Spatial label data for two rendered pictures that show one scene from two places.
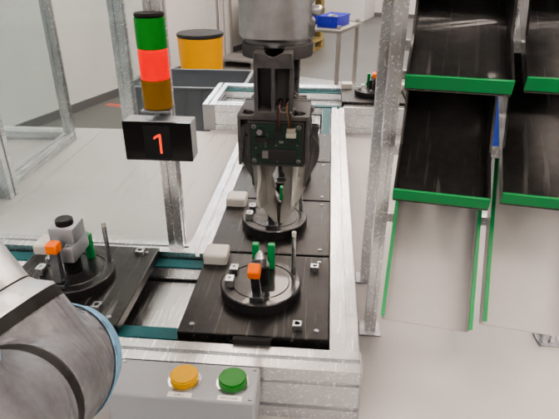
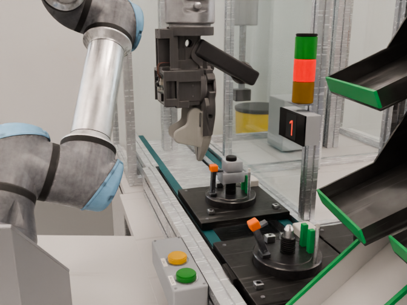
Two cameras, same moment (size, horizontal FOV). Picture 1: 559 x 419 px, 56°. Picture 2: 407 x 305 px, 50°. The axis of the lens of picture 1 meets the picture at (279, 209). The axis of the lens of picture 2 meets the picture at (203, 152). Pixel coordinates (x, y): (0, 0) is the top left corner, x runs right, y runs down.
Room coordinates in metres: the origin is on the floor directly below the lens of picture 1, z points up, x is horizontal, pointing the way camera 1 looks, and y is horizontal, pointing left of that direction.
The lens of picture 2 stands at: (0.30, -0.64, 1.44)
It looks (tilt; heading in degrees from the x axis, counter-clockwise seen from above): 16 degrees down; 67
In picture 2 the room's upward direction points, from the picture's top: straight up
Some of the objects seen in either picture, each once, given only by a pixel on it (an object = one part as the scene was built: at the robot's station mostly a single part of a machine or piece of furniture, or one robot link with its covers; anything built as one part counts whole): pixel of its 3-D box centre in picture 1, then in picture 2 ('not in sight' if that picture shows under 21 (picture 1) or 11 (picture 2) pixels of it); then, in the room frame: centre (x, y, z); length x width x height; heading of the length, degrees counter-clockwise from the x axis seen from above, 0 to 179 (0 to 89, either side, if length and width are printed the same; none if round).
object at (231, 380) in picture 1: (233, 382); (186, 276); (0.56, 0.07, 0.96); 0.04 x 0.04 x 0.02
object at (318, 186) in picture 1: (284, 163); not in sight; (1.26, -0.01, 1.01); 0.24 x 0.24 x 0.13; 85
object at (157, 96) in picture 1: (156, 92); (303, 91); (0.91, 0.21, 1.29); 0.05 x 0.05 x 0.05
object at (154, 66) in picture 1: (154, 63); (304, 69); (0.91, 0.21, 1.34); 0.05 x 0.05 x 0.05
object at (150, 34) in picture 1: (150, 32); (306, 47); (0.91, 0.21, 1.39); 0.05 x 0.05 x 0.05
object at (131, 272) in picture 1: (76, 283); (230, 202); (0.80, 0.37, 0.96); 0.24 x 0.24 x 0.02; 85
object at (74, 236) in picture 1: (69, 233); (234, 168); (0.81, 0.37, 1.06); 0.08 x 0.04 x 0.07; 175
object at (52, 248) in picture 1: (58, 260); (215, 178); (0.76, 0.37, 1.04); 0.04 x 0.02 x 0.08; 175
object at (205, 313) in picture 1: (260, 269); (288, 241); (0.77, 0.03, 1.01); 0.24 x 0.24 x 0.13; 85
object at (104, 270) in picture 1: (75, 274); (230, 196); (0.80, 0.37, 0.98); 0.14 x 0.14 x 0.02
